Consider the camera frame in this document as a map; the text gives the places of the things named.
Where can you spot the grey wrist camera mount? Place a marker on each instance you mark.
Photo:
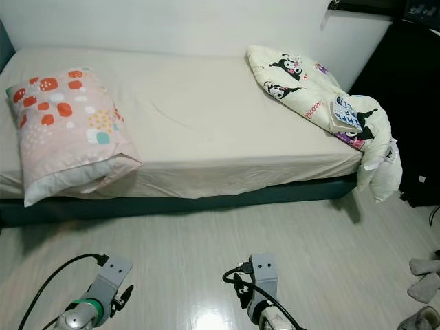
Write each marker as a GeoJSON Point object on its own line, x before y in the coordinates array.
{"type": "Point", "coordinates": [262, 271]}
{"type": "Point", "coordinates": [113, 275]}

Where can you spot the dark teal bed frame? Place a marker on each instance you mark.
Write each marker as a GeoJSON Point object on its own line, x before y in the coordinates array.
{"type": "Point", "coordinates": [179, 203]}

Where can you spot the grey slipper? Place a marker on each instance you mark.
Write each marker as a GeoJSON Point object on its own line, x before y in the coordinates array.
{"type": "Point", "coordinates": [426, 267]}
{"type": "Point", "coordinates": [423, 320]}
{"type": "Point", "coordinates": [425, 289]}

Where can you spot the cream bed mattress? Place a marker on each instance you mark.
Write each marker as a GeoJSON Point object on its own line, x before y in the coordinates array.
{"type": "Point", "coordinates": [199, 124]}

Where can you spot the teal padded headboard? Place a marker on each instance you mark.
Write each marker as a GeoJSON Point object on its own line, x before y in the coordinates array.
{"type": "Point", "coordinates": [5, 45]}

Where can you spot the black wardrobe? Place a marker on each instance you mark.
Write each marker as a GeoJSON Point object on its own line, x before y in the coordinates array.
{"type": "Point", "coordinates": [405, 82]}

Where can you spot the white blue print book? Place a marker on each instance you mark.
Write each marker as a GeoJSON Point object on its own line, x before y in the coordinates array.
{"type": "Point", "coordinates": [345, 113]}

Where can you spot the pink orange patterned pillow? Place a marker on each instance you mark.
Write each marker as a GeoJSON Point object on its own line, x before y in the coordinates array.
{"type": "Point", "coordinates": [69, 137]}

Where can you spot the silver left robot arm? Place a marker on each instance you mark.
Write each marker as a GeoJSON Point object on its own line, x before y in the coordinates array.
{"type": "Point", "coordinates": [79, 320]}

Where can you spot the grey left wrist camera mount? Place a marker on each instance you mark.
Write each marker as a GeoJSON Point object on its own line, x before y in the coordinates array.
{"type": "Point", "coordinates": [113, 275]}

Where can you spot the cream cartoon print blanket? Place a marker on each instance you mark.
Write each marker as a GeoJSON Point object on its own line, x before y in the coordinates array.
{"type": "Point", "coordinates": [295, 86]}

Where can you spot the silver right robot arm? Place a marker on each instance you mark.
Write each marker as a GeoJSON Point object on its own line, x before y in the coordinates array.
{"type": "Point", "coordinates": [271, 320]}

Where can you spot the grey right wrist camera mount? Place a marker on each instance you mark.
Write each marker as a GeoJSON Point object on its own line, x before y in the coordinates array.
{"type": "Point", "coordinates": [262, 271]}

